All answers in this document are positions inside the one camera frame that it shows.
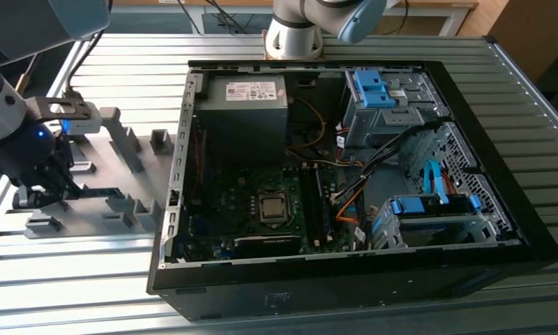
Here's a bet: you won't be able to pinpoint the black RAM slot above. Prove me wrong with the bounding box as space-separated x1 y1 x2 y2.
299 164 322 246

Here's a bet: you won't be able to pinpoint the grey plastic parts rack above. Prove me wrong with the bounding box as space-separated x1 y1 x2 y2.
22 106 175 240

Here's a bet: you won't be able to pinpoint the green motherboard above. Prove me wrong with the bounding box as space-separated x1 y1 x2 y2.
185 163 354 262

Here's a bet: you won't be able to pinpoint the grey power supply unit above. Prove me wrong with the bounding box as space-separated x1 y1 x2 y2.
195 75 290 165

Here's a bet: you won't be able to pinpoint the wooden desk white legs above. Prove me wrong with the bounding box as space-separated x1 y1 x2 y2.
110 0 479 36

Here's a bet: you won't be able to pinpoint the silver CPU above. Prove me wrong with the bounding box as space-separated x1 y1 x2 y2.
259 195 287 221

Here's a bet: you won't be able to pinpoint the black graphics card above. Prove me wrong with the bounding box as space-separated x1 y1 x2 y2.
234 232 303 255

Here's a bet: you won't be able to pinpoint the black PC case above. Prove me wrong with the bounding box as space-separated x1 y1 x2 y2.
146 59 558 322

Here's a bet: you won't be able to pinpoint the blue plastic drive latch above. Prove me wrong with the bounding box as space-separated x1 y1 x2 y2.
355 69 399 109

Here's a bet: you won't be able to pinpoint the metal optical drive cage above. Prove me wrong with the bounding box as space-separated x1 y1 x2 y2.
343 69 451 151

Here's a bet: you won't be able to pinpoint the hard disk in blue carrier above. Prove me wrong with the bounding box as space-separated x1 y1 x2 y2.
390 195 482 220

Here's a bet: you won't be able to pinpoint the metal disk bay cage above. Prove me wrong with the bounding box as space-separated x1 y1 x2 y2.
370 193 525 251

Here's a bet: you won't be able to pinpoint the wooden cabinet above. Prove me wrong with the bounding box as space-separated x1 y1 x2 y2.
458 0 558 83

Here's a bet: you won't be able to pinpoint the black camera bracket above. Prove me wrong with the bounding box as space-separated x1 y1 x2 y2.
25 96 87 123

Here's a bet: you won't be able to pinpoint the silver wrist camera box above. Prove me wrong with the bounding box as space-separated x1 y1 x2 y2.
66 100 106 136

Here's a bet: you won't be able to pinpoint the red twisted wire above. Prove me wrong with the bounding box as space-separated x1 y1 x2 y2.
190 135 205 205

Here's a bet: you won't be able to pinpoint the yellow wire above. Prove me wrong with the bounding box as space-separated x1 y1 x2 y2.
285 98 327 151

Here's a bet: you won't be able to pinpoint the orange wire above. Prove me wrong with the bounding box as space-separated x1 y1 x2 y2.
334 188 369 225

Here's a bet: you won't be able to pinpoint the black cable bundle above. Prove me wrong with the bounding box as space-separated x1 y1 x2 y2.
353 125 429 182

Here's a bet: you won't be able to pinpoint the blue flat data cable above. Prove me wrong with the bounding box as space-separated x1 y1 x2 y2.
423 158 451 206

